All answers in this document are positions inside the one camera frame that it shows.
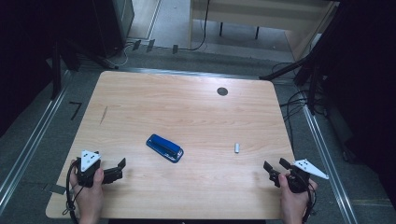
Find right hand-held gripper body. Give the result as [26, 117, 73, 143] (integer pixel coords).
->
[288, 159, 330, 193]

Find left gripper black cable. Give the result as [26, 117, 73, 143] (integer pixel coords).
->
[62, 159, 80, 224]

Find black cabinet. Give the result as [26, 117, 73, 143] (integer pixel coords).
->
[92, 0, 135, 59]

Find light wooden desk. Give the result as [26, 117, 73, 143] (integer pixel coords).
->
[188, 0, 340, 62]

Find blue stapler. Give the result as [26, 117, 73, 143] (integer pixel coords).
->
[145, 133, 185, 164]

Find white floor cable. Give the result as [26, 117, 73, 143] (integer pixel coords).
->
[118, 43, 134, 68]

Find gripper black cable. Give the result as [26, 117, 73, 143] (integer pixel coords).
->
[302, 180, 318, 223]
[62, 159, 80, 224]

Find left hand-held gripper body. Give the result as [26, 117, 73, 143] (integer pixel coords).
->
[77, 149, 106, 188]

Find person's right hand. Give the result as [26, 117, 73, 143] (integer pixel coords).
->
[278, 174, 318, 218]

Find person's left hand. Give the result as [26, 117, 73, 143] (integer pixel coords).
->
[68, 159, 106, 216]

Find metal floor rail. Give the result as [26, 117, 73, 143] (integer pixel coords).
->
[302, 104, 359, 224]
[0, 71, 68, 216]

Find black stand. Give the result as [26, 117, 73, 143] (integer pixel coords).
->
[260, 46, 321, 116]
[50, 40, 120, 101]

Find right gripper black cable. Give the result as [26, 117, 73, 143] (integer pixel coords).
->
[302, 180, 318, 223]

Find black floor cables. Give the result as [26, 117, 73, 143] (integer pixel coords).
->
[278, 62, 328, 150]

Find grey tape piece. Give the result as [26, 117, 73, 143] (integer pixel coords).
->
[43, 183, 67, 195]

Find black hanging cable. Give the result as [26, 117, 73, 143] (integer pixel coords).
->
[178, 0, 211, 52]

